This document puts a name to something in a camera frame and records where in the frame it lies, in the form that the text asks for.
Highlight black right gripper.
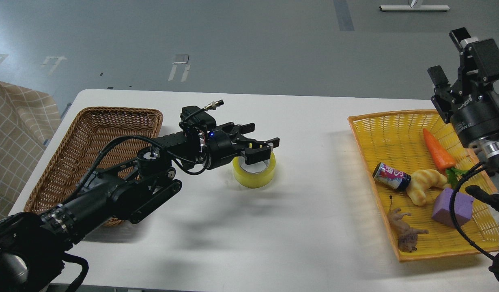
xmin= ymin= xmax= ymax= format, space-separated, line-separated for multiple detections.
xmin=426 ymin=27 xmax=499 ymax=148

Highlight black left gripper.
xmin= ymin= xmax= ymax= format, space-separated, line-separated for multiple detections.
xmin=206 ymin=122 xmax=280 ymax=170

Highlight yellow tape roll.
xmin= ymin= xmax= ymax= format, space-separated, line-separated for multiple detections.
xmin=231 ymin=152 xmax=277 ymax=189

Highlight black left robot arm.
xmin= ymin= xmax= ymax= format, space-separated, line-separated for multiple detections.
xmin=0 ymin=105 xmax=280 ymax=292

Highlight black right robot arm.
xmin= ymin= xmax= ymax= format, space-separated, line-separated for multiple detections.
xmin=428 ymin=28 xmax=499 ymax=282

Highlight orange toy carrot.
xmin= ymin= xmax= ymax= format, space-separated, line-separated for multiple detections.
xmin=422 ymin=128 xmax=467 ymax=188

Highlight yellow plastic basket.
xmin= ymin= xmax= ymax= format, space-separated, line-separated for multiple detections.
xmin=348 ymin=109 xmax=478 ymax=262

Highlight white stand base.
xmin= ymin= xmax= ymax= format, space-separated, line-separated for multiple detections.
xmin=379 ymin=0 xmax=450 ymax=12

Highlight toy croissant bread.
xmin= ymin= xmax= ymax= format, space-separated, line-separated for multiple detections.
xmin=406 ymin=169 xmax=451 ymax=206

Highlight small drink can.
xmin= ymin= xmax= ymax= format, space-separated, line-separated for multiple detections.
xmin=372 ymin=162 xmax=412 ymax=191

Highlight purple foam block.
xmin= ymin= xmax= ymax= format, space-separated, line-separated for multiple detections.
xmin=431 ymin=187 xmax=475 ymax=228

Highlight brown toy lion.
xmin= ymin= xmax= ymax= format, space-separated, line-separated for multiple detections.
xmin=387 ymin=195 xmax=429 ymax=253

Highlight brown wicker basket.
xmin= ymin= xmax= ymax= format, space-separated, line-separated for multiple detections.
xmin=24 ymin=107 xmax=163 ymax=214

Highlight beige checkered cloth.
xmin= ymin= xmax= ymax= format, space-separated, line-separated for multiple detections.
xmin=0 ymin=81 xmax=61 ymax=220

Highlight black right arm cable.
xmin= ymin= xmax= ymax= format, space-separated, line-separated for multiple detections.
xmin=448 ymin=162 xmax=497 ymax=262

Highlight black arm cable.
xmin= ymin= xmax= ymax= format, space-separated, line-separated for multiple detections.
xmin=77 ymin=99 xmax=226 ymax=195
xmin=448 ymin=162 xmax=497 ymax=262

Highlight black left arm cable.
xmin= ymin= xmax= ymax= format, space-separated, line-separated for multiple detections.
xmin=77 ymin=99 xmax=226 ymax=195

